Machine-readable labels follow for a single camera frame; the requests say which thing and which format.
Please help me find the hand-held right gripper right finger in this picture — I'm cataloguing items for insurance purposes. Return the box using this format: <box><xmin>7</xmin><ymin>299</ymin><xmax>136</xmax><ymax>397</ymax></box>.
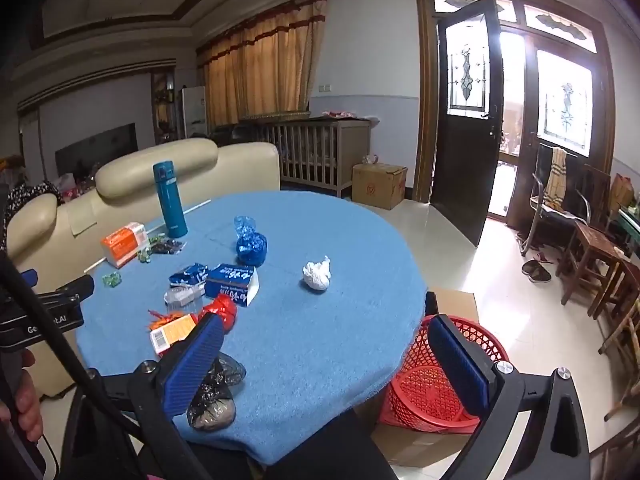
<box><xmin>427</xmin><ymin>312</ymin><xmax>593</xmax><ymax>480</ymax></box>

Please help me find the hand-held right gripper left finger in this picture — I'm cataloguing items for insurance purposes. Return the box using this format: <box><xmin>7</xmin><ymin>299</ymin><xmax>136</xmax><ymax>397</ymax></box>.
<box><xmin>60</xmin><ymin>312</ymin><xmax>226</xmax><ymax>480</ymax></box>

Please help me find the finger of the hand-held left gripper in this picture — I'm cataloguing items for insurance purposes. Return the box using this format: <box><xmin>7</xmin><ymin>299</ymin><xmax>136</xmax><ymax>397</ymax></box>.
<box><xmin>0</xmin><ymin>269</ymin><xmax>41</xmax><ymax>302</ymax></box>
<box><xmin>39</xmin><ymin>274</ymin><xmax>96</xmax><ymax>308</ymax></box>

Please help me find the small orange box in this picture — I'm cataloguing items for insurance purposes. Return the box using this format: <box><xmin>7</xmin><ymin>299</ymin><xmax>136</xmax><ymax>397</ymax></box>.
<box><xmin>149</xmin><ymin>313</ymin><xmax>198</xmax><ymax>358</ymax></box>

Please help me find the red plastic basket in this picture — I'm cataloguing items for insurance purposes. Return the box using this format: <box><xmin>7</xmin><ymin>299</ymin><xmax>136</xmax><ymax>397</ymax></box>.
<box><xmin>377</xmin><ymin>314</ymin><xmax>511</xmax><ymax>433</ymax></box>

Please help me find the black plastic bag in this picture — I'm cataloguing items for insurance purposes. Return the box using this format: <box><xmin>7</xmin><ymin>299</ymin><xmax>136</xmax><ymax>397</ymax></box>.
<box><xmin>186</xmin><ymin>352</ymin><xmax>247</xmax><ymax>432</ymax></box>

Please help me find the orange wrapper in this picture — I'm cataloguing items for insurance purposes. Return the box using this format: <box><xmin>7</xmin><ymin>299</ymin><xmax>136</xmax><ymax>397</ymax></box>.
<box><xmin>148</xmin><ymin>309</ymin><xmax>183</xmax><ymax>332</ymax></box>

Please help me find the red plastic bag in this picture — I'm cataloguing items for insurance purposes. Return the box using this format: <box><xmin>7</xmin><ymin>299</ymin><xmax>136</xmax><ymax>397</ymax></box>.
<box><xmin>197</xmin><ymin>294</ymin><xmax>238</xmax><ymax>333</ymax></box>

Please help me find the white grey carton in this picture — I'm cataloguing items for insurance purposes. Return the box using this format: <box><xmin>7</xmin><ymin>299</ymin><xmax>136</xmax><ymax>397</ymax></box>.
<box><xmin>164</xmin><ymin>285</ymin><xmax>206</xmax><ymax>311</ymax></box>

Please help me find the blue packet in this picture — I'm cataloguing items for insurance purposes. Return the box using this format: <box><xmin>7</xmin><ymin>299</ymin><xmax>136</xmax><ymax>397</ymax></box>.
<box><xmin>169</xmin><ymin>262</ymin><xmax>210</xmax><ymax>288</ymax></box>

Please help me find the blue toothpaste box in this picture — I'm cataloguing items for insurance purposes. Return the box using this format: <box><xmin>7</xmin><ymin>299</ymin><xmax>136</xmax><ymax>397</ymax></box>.
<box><xmin>204</xmin><ymin>263</ymin><xmax>261</xmax><ymax>307</ymax></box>

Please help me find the blue plastic bag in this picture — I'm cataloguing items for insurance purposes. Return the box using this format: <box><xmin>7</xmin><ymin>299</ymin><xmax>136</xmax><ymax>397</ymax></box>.
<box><xmin>233</xmin><ymin>215</ymin><xmax>268</xmax><ymax>267</ymax></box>

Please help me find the white paper wad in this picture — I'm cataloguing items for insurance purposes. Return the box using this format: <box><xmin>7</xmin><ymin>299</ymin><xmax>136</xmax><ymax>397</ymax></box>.
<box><xmin>302</xmin><ymin>255</ymin><xmax>332</xmax><ymax>291</ymax></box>

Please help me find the person's left hand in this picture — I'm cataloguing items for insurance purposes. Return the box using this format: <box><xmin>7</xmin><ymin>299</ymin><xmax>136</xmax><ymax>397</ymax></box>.
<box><xmin>0</xmin><ymin>349</ymin><xmax>45</xmax><ymax>443</ymax></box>

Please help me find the orange and white box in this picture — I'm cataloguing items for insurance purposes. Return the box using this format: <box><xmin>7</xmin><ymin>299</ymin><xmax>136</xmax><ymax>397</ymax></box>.
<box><xmin>100</xmin><ymin>221</ymin><xmax>151</xmax><ymax>268</ymax></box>

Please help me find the beige sofa patch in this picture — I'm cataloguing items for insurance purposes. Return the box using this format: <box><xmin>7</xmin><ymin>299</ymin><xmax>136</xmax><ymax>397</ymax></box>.
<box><xmin>70</xmin><ymin>207</ymin><xmax>98</xmax><ymax>237</ymax></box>

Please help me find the black white floral garment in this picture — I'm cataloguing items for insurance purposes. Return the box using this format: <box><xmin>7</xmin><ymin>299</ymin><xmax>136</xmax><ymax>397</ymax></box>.
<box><xmin>7</xmin><ymin>180</ymin><xmax>66</xmax><ymax>206</ymax></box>

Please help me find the dark snack packet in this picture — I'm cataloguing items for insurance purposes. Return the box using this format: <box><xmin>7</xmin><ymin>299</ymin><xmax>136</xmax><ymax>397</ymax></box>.
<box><xmin>150</xmin><ymin>239</ymin><xmax>187</xmax><ymax>257</ymax></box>

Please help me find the teal thermos bottle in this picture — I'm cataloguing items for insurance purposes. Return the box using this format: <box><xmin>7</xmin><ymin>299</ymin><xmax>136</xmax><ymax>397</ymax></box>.
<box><xmin>153</xmin><ymin>161</ymin><xmax>189</xmax><ymax>239</ymax></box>

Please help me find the black television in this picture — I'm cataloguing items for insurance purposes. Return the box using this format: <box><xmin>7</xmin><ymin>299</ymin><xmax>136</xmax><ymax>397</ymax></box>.
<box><xmin>54</xmin><ymin>122</ymin><xmax>138</xmax><ymax>176</ymax></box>

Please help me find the thin white rod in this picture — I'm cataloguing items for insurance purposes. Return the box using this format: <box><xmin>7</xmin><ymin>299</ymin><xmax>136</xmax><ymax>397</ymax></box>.
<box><xmin>85</xmin><ymin>200</ymin><xmax>212</xmax><ymax>273</ymax></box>

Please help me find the wooden chair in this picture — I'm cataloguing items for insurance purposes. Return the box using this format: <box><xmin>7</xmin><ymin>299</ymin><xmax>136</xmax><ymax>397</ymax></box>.
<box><xmin>597</xmin><ymin>260</ymin><xmax>640</xmax><ymax>421</ymax></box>

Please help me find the wooden stool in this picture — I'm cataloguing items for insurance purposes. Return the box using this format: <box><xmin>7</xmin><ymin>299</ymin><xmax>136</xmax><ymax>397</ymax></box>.
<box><xmin>560</xmin><ymin>220</ymin><xmax>631</xmax><ymax>318</ymax></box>

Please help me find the closed cardboard box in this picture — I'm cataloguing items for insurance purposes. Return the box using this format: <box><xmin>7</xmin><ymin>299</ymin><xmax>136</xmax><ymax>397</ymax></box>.
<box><xmin>351</xmin><ymin>162</ymin><xmax>408</xmax><ymax>211</ymax></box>

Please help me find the dark wooden glazed door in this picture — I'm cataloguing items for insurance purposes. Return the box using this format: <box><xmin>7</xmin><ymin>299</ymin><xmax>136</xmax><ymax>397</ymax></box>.
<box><xmin>430</xmin><ymin>0</ymin><xmax>505</xmax><ymax>248</ymax></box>

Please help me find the wooden display cabinet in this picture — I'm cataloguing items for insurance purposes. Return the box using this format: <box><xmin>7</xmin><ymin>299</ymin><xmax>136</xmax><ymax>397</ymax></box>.
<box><xmin>150</xmin><ymin>71</ymin><xmax>178</xmax><ymax>143</ymax></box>

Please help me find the cream leather sofa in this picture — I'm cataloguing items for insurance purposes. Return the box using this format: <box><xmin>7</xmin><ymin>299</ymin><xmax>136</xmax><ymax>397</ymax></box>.
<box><xmin>5</xmin><ymin>137</ymin><xmax>281</xmax><ymax>401</ymax></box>

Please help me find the striped towel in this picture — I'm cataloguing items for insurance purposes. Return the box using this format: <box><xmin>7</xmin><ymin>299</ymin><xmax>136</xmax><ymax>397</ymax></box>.
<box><xmin>542</xmin><ymin>147</ymin><xmax>568</xmax><ymax>208</ymax></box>

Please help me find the white standing air conditioner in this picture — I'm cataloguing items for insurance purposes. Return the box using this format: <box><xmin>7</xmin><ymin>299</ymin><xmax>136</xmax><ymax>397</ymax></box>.
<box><xmin>181</xmin><ymin>86</ymin><xmax>208</xmax><ymax>139</ymax></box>

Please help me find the wooden baby crib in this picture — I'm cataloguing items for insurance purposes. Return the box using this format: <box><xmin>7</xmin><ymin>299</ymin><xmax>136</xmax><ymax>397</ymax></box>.
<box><xmin>239</xmin><ymin>112</ymin><xmax>372</xmax><ymax>198</ymax></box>

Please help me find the beige curtain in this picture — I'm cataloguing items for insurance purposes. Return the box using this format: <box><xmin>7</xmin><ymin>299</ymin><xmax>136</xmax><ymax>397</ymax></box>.
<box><xmin>196</xmin><ymin>0</ymin><xmax>331</xmax><ymax>128</ymax></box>

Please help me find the black cable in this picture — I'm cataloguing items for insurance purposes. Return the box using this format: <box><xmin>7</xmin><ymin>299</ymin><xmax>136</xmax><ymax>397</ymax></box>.
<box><xmin>0</xmin><ymin>250</ymin><xmax>211</xmax><ymax>480</ymax></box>

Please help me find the metal frame chair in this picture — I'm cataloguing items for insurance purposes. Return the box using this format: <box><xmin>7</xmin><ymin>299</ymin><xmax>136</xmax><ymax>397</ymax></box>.
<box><xmin>517</xmin><ymin>142</ymin><xmax>601</xmax><ymax>256</ymax></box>

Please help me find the wooden door frame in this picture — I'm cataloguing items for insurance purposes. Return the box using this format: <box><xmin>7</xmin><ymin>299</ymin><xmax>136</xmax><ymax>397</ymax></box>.
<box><xmin>414</xmin><ymin>0</ymin><xmax>618</xmax><ymax>241</ymax></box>

